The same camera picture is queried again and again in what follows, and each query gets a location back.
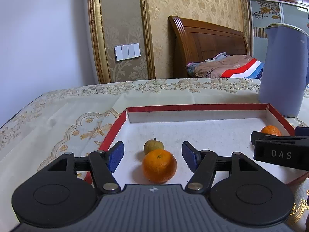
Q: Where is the blue electric kettle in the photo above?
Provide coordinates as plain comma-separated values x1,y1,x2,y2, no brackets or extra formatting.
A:
258,23,309,118

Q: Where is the brown striped blanket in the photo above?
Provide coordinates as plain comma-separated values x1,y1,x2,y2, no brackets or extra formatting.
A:
186,53,265,79

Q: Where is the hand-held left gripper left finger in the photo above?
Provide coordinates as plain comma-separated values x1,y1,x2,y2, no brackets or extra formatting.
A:
39,141,125,194

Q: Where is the tan longan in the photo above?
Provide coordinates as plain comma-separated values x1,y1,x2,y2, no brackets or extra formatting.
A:
144,138,165,155

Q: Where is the wooden bed headboard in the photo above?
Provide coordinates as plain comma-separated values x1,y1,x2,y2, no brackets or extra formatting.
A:
168,16,249,78

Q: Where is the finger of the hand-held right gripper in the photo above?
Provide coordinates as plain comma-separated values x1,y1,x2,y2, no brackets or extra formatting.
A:
251,131,309,142
295,126,309,137

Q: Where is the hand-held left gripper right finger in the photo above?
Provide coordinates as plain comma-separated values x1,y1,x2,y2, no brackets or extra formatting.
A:
182,141,267,194

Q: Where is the white light switch panel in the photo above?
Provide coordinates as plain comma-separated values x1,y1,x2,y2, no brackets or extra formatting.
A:
114,43,141,61

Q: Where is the wardrobe with floral sliding doors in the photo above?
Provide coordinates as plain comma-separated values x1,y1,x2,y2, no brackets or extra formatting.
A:
244,0,309,56

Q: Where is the red cardboard box tray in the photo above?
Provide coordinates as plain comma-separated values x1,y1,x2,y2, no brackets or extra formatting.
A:
83,103,309,186

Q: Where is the mandarin orange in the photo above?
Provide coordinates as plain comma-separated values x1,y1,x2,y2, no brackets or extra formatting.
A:
260,125,282,136
142,149,177,183

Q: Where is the gold wall panel frame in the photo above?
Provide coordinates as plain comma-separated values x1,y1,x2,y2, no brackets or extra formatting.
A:
87,0,156,84

